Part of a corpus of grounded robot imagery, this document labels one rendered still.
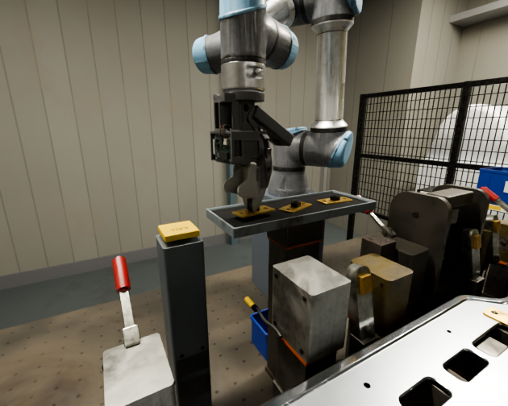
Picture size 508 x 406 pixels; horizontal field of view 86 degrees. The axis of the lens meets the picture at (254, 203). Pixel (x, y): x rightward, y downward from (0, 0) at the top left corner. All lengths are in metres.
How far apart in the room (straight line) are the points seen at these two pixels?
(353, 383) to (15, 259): 2.95
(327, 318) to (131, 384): 0.26
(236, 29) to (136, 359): 0.47
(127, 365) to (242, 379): 0.49
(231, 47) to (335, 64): 0.46
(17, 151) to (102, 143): 0.60
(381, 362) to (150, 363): 0.32
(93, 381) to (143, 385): 0.57
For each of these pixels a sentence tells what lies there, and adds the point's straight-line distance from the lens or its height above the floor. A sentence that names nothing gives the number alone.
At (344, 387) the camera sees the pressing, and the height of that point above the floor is 1.00.
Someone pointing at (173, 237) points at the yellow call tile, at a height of 1.16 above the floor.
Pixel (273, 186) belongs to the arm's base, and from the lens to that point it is 0.97.
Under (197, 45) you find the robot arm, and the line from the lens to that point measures 0.68.
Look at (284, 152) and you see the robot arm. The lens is 0.94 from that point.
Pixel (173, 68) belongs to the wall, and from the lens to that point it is 2.97.
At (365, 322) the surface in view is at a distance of 0.54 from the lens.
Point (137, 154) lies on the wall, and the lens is 2.87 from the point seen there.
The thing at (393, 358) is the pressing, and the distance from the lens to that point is 0.51.
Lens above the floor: 1.33
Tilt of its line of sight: 15 degrees down
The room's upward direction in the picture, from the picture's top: straight up
